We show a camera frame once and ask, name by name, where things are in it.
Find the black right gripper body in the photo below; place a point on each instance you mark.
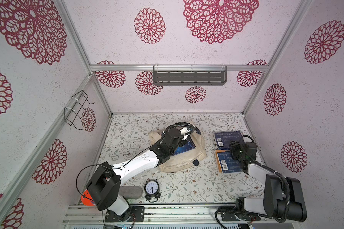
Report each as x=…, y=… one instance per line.
x=235, y=151

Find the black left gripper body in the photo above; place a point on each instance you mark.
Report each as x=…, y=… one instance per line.
x=171, y=151

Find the beige canvas tote bag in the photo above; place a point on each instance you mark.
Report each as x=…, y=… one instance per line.
x=181, y=161

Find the orange spine book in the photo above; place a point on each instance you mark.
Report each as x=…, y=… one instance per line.
x=218, y=161

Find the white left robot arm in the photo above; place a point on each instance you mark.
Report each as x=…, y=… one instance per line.
x=107, y=179

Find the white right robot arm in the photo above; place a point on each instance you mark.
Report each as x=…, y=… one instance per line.
x=283, y=196

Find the blue books in bag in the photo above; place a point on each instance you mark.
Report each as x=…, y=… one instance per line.
x=185, y=146

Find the black analog alarm clock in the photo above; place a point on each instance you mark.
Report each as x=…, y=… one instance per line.
x=152, y=191

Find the grey sponge block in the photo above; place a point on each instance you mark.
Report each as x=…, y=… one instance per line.
x=131, y=192

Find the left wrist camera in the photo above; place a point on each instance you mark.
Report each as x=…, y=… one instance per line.
x=186, y=131

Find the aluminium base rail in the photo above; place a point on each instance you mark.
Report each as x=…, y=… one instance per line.
x=143, y=214

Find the grey metal wall shelf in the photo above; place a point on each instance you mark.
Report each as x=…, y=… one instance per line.
x=189, y=76

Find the black wire wall rack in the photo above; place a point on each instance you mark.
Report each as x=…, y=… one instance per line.
x=72, y=113

